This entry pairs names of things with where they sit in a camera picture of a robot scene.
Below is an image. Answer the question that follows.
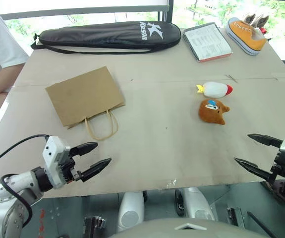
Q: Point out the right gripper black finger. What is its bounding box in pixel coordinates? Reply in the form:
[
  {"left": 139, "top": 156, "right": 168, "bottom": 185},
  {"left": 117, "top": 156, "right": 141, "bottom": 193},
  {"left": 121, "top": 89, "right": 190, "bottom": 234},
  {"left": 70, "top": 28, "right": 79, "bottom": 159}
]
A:
[
  {"left": 233, "top": 157, "right": 274, "bottom": 181},
  {"left": 247, "top": 133, "right": 284, "bottom": 149}
]

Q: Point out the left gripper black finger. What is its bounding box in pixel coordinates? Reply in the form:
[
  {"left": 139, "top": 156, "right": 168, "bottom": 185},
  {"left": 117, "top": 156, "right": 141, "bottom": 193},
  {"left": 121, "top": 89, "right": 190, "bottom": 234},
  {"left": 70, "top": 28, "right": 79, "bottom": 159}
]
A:
[
  {"left": 80, "top": 157, "right": 113, "bottom": 183},
  {"left": 70, "top": 142, "right": 99, "bottom": 157}
]

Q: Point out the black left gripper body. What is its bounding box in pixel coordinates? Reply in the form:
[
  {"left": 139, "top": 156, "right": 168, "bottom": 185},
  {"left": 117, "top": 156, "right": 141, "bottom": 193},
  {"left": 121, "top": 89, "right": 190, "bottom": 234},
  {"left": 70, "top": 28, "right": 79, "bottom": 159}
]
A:
[{"left": 59, "top": 147, "right": 82, "bottom": 185}]

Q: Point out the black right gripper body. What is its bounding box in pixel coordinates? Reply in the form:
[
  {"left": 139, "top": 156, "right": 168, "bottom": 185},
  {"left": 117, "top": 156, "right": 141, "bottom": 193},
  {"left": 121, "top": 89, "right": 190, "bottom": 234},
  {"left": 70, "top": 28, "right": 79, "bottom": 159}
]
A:
[{"left": 270, "top": 148, "right": 285, "bottom": 184}]

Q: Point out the black racket bag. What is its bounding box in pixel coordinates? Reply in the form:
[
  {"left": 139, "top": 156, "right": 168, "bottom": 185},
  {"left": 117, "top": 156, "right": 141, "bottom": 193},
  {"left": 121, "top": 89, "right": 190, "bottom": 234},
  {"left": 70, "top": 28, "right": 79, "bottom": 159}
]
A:
[{"left": 30, "top": 20, "right": 182, "bottom": 55}]

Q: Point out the dark brown rounded shape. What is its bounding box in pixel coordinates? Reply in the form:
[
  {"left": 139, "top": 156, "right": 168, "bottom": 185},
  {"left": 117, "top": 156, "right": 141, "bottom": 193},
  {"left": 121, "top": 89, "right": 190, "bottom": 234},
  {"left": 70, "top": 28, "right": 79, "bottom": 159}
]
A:
[{"left": 260, "top": 180, "right": 285, "bottom": 208}]

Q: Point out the silver robot left leg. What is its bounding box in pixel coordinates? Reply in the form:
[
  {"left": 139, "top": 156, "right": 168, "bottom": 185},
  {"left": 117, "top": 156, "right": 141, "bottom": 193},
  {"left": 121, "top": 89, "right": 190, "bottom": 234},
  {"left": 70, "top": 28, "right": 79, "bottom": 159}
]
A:
[{"left": 118, "top": 191, "right": 146, "bottom": 233}]

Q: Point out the silver robot leg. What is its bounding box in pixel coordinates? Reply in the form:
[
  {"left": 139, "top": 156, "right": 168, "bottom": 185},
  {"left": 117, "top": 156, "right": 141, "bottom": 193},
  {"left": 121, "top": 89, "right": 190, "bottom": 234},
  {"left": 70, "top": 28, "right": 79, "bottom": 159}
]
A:
[
  {"left": 118, "top": 191, "right": 146, "bottom": 233},
  {"left": 175, "top": 187, "right": 216, "bottom": 222}
]

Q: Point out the thin black rod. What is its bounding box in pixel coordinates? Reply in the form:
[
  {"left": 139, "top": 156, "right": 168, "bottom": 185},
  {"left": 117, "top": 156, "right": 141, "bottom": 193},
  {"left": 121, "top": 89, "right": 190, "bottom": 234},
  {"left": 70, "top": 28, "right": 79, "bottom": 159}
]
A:
[{"left": 247, "top": 211, "right": 280, "bottom": 238}]

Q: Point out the brown bear plush toy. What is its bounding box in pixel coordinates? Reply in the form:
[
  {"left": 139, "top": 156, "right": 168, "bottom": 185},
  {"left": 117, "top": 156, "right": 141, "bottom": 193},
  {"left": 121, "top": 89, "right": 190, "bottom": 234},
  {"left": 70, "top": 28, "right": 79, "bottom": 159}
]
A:
[{"left": 198, "top": 99, "right": 231, "bottom": 126}]

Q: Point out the silver robot right leg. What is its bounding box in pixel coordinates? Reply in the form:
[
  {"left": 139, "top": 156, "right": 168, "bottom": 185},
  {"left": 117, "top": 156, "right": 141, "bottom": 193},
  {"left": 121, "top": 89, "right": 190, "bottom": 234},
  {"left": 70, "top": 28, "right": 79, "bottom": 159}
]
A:
[{"left": 175, "top": 187, "right": 216, "bottom": 222}]

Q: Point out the white rocket plush toy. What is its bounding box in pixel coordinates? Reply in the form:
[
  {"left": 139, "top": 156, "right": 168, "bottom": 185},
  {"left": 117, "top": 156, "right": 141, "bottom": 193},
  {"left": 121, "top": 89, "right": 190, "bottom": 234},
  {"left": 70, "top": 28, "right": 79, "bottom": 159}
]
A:
[{"left": 196, "top": 81, "right": 233, "bottom": 98}]

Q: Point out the grey robot torso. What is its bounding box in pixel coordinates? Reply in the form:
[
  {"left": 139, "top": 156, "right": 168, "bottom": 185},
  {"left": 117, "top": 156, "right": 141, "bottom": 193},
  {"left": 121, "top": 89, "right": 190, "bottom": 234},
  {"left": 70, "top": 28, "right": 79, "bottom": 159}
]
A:
[{"left": 109, "top": 218, "right": 260, "bottom": 238}]

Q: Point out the orange canvas sneaker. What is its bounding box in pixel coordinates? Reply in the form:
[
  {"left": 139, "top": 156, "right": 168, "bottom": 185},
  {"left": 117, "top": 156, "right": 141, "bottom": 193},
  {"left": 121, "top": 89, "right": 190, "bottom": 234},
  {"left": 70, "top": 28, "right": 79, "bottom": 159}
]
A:
[{"left": 226, "top": 17, "right": 268, "bottom": 57}]

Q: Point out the plush toy with brown ears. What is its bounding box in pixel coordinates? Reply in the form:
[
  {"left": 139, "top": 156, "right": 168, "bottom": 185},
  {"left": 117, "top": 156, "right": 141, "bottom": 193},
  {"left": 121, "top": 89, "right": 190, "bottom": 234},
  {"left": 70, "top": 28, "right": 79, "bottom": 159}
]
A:
[{"left": 243, "top": 13, "right": 270, "bottom": 35}]

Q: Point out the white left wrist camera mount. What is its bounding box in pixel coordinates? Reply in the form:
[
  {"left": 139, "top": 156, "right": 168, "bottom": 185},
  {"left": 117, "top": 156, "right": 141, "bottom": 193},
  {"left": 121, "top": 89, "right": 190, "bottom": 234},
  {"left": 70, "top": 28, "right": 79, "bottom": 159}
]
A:
[{"left": 42, "top": 135, "right": 71, "bottom": 189}]

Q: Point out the brown paper bag with handles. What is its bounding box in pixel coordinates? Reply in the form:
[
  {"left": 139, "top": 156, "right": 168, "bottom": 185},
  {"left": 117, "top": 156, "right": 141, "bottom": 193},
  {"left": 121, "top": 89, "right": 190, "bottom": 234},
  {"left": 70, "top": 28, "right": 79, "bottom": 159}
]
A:
[{"left": 45, "top": 66, "right": 126, "bottom": 141}]

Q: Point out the black metal bracket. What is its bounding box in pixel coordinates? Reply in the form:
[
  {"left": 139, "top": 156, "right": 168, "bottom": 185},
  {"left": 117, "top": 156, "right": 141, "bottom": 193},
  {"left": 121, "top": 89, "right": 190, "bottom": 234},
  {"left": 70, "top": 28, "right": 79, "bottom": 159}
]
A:
[
  {"left": 226, "top": 206, "right": 246, "bottom": 230},
  {"left": 83, "top": 216, "right": 107, "bottom": 237}
]

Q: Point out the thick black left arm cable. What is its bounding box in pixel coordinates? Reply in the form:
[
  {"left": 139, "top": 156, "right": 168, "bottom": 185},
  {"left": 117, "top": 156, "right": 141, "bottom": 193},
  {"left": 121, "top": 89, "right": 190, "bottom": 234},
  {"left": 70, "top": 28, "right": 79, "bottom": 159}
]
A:
[{"left": 0, "top": 174, "right": 33, "bottom": 228}]

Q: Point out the thin black left wrist cable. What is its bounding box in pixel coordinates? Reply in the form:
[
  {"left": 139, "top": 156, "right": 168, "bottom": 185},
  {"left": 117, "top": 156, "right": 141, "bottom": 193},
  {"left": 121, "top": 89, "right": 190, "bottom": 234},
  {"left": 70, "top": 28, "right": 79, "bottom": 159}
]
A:
[{"left": 0, "top": 134, "right": 51, "bottom": 174}]

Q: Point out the grey window rail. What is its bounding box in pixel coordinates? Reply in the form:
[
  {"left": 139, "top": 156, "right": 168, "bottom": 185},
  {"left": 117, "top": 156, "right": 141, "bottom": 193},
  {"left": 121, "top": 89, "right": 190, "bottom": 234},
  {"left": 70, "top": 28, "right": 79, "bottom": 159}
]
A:
[{"left": 0, "top": 5, "right": 170, "bottom": 21}]

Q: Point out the black window post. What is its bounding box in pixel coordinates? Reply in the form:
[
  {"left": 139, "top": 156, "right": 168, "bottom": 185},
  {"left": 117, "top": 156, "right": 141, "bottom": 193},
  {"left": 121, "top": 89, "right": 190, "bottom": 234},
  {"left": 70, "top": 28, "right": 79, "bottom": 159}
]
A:
[{"left": 156, "top": 0, "right": 174, "bottom": 23}]

